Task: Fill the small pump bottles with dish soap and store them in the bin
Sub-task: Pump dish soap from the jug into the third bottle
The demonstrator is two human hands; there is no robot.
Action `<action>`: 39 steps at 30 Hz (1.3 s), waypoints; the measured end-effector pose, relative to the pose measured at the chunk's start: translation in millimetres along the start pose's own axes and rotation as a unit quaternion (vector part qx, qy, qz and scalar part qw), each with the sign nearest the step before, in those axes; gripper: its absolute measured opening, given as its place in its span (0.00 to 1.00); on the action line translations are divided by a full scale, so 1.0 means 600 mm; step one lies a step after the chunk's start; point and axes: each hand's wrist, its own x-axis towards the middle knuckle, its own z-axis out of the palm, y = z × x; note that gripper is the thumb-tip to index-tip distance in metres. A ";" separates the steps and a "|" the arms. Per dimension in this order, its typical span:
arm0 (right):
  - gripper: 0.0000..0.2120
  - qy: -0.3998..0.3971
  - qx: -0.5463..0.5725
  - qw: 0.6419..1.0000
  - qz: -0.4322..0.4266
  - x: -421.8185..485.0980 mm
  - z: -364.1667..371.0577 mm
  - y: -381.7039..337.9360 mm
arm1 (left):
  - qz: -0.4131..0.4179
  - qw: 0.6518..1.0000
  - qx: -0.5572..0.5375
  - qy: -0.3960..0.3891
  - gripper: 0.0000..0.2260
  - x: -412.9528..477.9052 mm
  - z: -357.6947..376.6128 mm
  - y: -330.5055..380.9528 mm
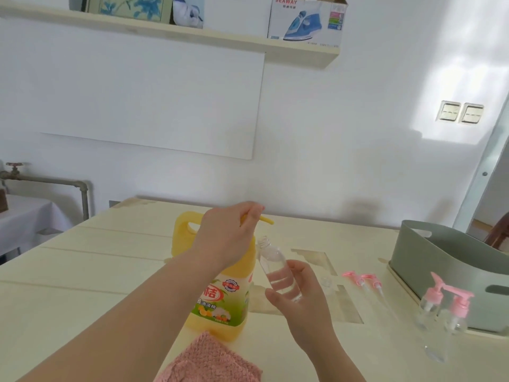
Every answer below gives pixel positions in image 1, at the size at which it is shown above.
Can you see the grey-green plastic basket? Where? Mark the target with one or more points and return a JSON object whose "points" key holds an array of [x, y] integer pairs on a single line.
{"points": [[437, 262]]}

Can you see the red pipe valve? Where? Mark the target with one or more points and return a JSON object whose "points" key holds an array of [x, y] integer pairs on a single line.
{"points": [[14, 167]]}

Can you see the person's left hand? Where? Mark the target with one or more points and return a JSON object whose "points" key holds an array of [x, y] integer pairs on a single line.
{"points": [[222, 238]]}

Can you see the brown wooden box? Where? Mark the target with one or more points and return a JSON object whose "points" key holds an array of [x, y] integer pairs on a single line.
{"points": [[3, 200]]}

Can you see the grey metal pipe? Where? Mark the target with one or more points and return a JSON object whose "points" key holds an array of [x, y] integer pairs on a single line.
{"points": [[51, 179]]}

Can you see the dark grey shelf item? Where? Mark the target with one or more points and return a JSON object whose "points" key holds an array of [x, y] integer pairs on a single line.
{"points": [[76, 1]]}

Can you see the person's right hand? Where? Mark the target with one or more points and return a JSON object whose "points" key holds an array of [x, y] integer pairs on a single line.
{"points": [[310, 318]]}

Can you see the white iron packaging box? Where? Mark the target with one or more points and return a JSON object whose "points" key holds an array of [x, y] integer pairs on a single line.
{"points": [[306, 19]]}

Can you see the white wall switch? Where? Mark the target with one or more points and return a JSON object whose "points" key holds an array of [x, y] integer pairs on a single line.
{"points": [[448, 111], [471, 113]]}

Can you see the person's left forearm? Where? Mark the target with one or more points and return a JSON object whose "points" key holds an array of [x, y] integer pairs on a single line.
{"points": [[119, 334]]}

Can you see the pink pump dispenser head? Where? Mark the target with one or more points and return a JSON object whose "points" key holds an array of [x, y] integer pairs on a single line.
{"points": [[352, 276], [432, 294], [459, 306], [371, 280]]}

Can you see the yellow detergent jug with pump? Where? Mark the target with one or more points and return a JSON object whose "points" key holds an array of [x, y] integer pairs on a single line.
{"points": [[181, 244]]}

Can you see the white door frame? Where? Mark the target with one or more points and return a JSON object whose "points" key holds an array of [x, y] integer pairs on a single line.
{"points": [[475, 186]]}

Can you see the white rounded shelf item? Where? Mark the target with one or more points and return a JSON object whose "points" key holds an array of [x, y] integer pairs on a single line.
{"points": [[187, 11]]}

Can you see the white tablecloth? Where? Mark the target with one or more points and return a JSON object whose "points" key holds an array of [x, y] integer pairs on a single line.
{"points": [[28, 222]]}

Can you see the white wall board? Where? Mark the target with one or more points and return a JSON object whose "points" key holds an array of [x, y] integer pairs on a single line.
{"points": [[155, 95]]}

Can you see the pink textured cloth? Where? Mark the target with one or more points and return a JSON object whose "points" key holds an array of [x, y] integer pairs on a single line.
{"points": [[206, 362]]}

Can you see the dark wooden chair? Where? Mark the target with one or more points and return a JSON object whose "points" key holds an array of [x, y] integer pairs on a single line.
{"points": [[499, 232]]}

